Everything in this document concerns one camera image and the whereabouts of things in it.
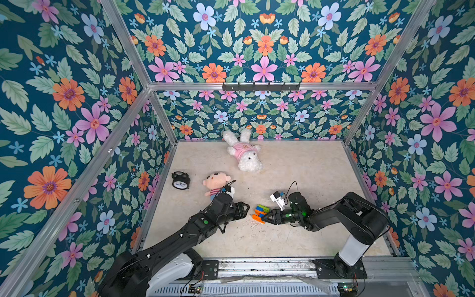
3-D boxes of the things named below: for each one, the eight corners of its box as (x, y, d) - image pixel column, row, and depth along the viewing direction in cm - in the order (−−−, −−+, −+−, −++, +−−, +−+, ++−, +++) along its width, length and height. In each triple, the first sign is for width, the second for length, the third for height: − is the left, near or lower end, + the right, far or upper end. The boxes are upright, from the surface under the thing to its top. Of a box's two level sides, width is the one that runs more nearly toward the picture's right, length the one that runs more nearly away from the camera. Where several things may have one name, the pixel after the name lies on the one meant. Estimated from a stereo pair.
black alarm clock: (175, 190, 100) (169, 180, 92) (178, 181, 104) (172, 171, 96) (189, 190, 100) (184, 180, 92) (191, 181, 104) (187, 171, 96)
